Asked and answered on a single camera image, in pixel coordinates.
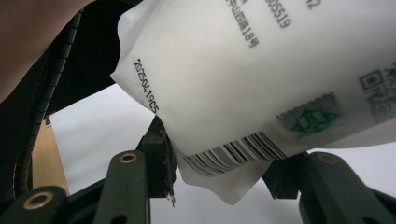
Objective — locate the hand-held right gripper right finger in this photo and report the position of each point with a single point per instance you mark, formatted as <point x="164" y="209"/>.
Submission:
<point x="330" y="186"/>

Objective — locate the white and blue pouch bag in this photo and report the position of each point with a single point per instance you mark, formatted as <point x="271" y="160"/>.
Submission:
<point x="249" y="77"/>

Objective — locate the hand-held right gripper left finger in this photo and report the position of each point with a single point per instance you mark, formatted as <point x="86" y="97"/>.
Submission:
<point x="155" y="161"/>

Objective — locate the white table mat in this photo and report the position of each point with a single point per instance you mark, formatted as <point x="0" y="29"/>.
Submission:
<point x="102" y="140"/>

